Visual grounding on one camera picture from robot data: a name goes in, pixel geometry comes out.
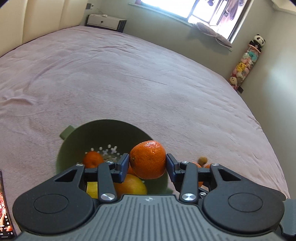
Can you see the yellow-green apple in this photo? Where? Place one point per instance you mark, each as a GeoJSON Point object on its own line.
{"type": "Point", "coordinates": [92, 190]}

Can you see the green colander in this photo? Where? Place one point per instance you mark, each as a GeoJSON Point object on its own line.
{"type": "Point", "coordinates": [104, 134]}

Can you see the large tangerine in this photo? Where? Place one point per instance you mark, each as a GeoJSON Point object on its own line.
{"type": "Point", "coordinates": [92, 160]}

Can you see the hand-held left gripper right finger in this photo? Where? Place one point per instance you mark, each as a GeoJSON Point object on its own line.
{"type": "Point", "coordinates": [170, 165]}

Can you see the panda plush toy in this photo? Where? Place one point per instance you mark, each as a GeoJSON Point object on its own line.
{"type": "Point", "coordinates": [257, 41]}

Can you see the wall switch panel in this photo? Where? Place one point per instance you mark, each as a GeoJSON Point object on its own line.
{"type": "Point", "coordinates": [89, 5]}

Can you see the smartphone with lit screen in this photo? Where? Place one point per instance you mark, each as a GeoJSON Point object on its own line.
{"type": "Point", "coordinates": [4, 208]}

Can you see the window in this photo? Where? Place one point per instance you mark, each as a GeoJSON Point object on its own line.
{"type": "Point", "coordinates": [175, 8]}

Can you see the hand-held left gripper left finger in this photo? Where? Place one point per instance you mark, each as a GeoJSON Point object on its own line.
{"type": "Point", "coordinates": [122, 166]}

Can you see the brown longan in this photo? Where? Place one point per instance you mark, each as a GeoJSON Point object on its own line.
{"type": "Point", "coordinates": [203, 160]}

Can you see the hanging laundry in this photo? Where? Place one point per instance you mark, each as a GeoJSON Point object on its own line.
{"type": "Point", "coordinates": [232, 7]}

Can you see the pink bed blanket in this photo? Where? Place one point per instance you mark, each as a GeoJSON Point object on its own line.
{"type": "Point", "coordinates": [138, 81]}

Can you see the orange-yellow pear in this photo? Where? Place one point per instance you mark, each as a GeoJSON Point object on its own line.
{"type": "Point", "coordinates": [131, 185]}

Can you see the cream padded headboard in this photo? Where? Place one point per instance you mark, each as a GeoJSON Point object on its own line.
{"type": "Point", "coordinates": [46, 18]}

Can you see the hanging plush toy holder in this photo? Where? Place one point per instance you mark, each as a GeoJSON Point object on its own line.
{"type": "Point", "coordinates": [242, 67]}

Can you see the grey cushion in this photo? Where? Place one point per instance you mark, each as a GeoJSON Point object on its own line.
{"type": "Point", "coordinates": [212, 32]}

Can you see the white nightstand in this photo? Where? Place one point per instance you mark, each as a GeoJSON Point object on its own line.
{"type": "Point", "coordinates": [101, 22]}

